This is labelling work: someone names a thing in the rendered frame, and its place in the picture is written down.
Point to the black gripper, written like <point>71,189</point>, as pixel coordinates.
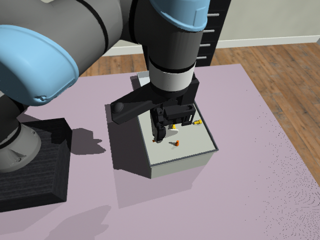
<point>177,109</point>

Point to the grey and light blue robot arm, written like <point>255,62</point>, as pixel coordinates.
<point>46,47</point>

